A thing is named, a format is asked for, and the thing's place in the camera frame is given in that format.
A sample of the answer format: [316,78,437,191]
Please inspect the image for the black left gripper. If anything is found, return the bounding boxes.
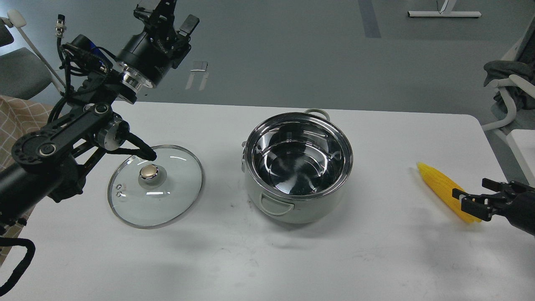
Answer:
[115,0,200,88]

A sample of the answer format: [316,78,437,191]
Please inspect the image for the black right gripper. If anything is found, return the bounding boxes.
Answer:
[452,179,535,228]

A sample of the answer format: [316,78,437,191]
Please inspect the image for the glass pot lid gold knob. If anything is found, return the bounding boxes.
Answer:
[107,145,204,229]

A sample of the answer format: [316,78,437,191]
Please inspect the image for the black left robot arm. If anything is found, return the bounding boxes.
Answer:
[0,0,199,296]

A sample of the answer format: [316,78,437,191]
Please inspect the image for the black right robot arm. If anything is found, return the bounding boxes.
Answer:
[452,179,535,236]

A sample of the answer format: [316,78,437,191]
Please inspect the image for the yellow corn cob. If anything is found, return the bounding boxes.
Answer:
[417,162,482,224]

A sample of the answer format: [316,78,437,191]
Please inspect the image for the white steel cooking pot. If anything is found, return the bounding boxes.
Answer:
[241,108,354,224]

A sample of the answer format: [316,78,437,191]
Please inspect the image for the grey chair with cloth right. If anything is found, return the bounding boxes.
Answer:
[482,24,534,184]

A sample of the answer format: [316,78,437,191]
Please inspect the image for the grey office chair left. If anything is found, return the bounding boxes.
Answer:
[0,9,67,99]

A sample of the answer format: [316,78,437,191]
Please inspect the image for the beige checkered cloth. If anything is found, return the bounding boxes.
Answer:
[0,95,52,171]

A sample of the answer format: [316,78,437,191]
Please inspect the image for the white desk leg base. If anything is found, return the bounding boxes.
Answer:
[407,0,482,18]

